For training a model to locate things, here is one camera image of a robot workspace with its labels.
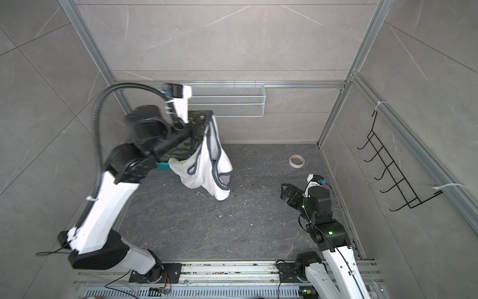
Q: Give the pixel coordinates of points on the white wire mesh shelf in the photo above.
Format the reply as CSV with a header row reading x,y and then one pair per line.
x,y
229,99

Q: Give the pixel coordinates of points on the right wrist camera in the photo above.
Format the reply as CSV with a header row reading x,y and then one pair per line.
x,y
315,180

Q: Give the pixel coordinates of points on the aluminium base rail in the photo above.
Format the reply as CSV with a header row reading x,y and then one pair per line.
x,y
255,279

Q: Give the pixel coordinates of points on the white tank top navy trim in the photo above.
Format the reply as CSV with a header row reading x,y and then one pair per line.
x,y
208,167

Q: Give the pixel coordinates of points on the teal plastic basket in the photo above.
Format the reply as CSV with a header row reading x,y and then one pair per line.
x,y
163,166

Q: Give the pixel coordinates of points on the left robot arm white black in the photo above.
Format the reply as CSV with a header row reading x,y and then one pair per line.
x,y
93,242

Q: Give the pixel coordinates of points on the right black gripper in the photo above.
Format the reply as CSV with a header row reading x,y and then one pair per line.
x,y
299,194

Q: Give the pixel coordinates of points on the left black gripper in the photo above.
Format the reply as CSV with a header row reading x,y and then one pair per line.
x,y
198,125

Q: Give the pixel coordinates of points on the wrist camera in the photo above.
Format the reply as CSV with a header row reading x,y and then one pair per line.
x,y
178,99
315,180

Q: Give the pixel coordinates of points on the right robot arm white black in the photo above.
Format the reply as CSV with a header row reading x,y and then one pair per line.
x,y
334,273

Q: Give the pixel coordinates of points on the roll of masking tape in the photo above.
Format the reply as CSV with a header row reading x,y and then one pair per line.
x,y
296,161

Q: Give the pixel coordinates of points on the green tank top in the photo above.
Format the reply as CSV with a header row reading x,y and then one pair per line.
x,y
175,151

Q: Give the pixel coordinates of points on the black wire hook rack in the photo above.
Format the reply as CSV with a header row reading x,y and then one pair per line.
x,y
391,169

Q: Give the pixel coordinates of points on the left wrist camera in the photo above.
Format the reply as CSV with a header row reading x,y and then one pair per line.
x,y
178,99

